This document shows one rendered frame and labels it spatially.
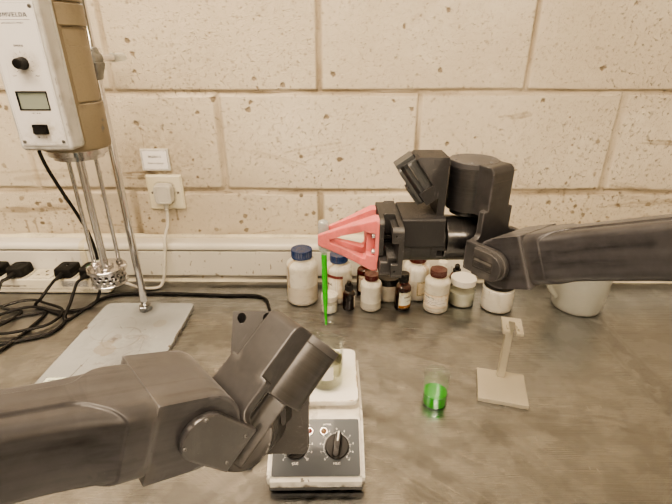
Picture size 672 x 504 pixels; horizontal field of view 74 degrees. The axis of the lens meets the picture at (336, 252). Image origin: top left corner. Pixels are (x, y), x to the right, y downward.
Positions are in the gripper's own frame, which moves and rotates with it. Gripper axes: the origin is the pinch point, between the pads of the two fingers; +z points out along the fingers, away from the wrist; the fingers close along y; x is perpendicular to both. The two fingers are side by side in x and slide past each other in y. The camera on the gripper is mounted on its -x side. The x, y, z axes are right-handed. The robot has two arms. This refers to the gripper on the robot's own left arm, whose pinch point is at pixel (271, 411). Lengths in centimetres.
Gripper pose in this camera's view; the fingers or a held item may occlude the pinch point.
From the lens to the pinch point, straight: 58.4
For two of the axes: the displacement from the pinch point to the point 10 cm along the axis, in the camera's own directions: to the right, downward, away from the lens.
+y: -10.0, 0.0, 0.0
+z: 0.0, 2.6, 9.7
